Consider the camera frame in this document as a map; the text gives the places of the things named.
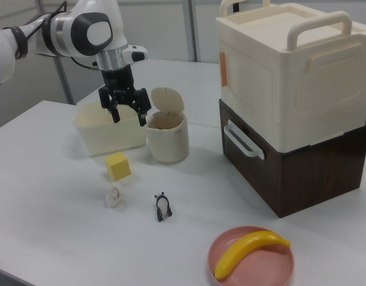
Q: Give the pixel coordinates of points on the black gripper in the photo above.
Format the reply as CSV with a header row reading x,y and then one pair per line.
x,y
118,80

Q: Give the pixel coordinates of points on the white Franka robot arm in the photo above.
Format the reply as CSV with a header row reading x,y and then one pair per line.
x,y
81,29

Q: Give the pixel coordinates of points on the cream trash can with lid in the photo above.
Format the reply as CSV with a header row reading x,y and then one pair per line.
x,y
168,131

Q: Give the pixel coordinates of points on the white rectangular plastic tub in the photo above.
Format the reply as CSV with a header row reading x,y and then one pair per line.
x,y
111,131

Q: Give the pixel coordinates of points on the yellow foam cube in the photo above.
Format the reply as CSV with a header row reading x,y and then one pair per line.
x,y
118,166

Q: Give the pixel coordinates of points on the small panda figurine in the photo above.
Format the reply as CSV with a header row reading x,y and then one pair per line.
x,y
162,206

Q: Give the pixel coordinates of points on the cream plastic storage box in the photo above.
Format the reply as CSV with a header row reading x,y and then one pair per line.
x,y
292,74

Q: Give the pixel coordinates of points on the dark wood drawer cabinet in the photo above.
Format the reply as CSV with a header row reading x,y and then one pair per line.
x,y
290,175

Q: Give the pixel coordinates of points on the yellow plastic banana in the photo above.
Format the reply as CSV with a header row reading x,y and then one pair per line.
x,y
245,250

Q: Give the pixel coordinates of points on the pink round plate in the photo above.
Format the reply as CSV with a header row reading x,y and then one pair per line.
x,y
260,262

